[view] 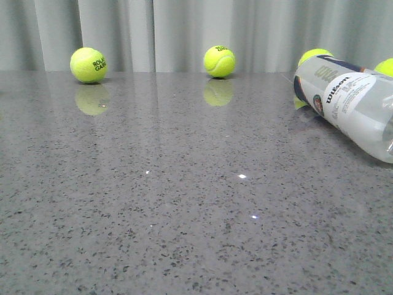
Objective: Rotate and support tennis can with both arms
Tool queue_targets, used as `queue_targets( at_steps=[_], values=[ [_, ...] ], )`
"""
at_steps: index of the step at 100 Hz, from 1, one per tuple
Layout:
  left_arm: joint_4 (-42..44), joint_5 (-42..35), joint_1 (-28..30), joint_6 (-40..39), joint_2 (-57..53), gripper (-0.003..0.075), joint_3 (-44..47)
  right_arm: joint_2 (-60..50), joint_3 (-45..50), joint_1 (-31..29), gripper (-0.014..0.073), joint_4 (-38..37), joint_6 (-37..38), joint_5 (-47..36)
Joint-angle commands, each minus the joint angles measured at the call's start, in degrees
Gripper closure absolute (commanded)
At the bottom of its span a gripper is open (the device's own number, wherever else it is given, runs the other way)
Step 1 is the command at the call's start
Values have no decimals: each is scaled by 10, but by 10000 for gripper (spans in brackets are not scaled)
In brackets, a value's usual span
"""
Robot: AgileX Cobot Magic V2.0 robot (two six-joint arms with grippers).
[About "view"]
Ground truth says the middle yellow tennis ball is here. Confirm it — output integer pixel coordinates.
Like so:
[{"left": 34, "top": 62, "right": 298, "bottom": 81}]
[{"left": 204, "top": 45, "right": 236, "bottom": 78}]

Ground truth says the yellow tennis ball number three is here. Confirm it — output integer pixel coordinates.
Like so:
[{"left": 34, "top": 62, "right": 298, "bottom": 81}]
[{"left": 297, "top": 48, "right": 333, "bottom": 66}]

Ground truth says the clear plastic tennis ball can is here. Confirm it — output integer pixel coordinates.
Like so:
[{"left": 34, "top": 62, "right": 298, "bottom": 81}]
[{"left": 294, "top": 55, "right": 392, "bottom": 163}]

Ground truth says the white pleated curtain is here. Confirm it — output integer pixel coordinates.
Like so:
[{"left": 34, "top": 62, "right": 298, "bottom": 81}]
[{"left": 1, "top": 1, "right": 392, "bottom": 73}]

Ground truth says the far right yellow tennis ball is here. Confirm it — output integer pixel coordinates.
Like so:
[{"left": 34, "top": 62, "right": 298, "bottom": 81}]
[{"left": 374, "top": 58, "right": 393, "bottom": 77}]

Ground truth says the yellow tennis ball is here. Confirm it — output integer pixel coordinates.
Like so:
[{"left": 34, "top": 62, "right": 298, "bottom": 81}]
[
  {"left": 374, "top": 58, "right": 393, "bottom": 77},
  {"left": 204, "top": 45, "right": 236, "bottom": 78},
  {"left": 70, "top": 47, "right": 107, "bottom": 84}
]

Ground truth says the left yellow tennis ball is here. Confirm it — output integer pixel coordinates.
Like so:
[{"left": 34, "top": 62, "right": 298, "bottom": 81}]
[{"left": 70, "top": 47, "right": 107, "bottom": 84}]

